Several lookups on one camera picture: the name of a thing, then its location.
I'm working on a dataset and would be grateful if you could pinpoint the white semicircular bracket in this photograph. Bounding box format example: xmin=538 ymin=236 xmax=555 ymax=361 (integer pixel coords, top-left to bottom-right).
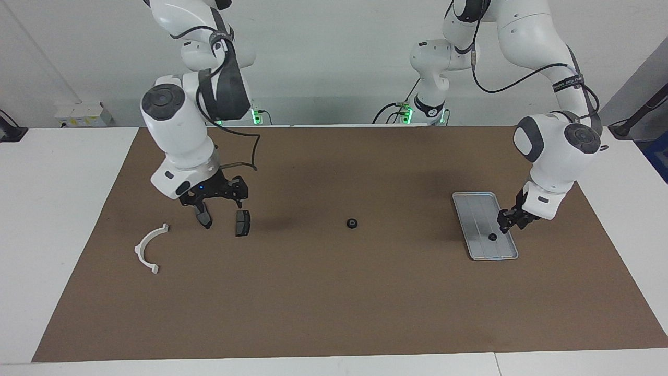
xmin=134 ymin=223 xmax=170 ymax=275

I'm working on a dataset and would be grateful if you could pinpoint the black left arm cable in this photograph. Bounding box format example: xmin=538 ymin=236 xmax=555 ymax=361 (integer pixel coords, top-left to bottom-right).
xmin=470 ymin=31 xmax=602 ymax=122

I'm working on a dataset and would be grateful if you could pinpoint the silver metal tray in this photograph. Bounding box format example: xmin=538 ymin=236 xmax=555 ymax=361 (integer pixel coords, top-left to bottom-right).
xmin=451 ymin=191 xmax=519 ymax=261

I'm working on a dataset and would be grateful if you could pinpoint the black base cable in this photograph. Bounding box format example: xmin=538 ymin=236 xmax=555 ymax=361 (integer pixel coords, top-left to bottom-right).
xmin=373 ymin=78 xmax=422 ymax=125

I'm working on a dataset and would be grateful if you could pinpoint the brown table mat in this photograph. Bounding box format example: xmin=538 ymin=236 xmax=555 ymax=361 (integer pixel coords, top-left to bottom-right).
xmin=31 ymin=125 xmax=668 ymax=363

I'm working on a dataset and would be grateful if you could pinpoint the black clamp mount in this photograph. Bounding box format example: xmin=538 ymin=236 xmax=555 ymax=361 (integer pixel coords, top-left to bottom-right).
xmin=0 ymin=110 xmax=28 ymax=143

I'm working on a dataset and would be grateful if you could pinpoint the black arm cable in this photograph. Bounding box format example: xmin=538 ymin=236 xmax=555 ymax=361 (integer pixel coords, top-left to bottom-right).
xmin=196 ymin=21 xmax=261 ymax=172
xmin=470 ymin=31 xmax=602 ymax=122

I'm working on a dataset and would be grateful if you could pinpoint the blue bin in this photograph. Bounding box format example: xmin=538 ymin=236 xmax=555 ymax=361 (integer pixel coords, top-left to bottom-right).
xmin=643 ymin=131 xmax=668 ymax=184

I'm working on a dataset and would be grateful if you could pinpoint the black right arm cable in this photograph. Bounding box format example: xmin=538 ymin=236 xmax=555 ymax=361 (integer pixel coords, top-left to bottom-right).
xmin=196 ymin=21 xmax=261 ymax=172

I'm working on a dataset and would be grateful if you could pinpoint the white power box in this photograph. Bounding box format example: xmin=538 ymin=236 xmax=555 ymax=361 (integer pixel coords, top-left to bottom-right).
xmin=55 ymin=102 xmax=113 ymax=128

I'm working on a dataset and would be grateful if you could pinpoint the black stand with pole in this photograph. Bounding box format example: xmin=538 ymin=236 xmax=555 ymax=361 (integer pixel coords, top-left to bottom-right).
xmin=608 ymin=84 xmax=668 ymax=139

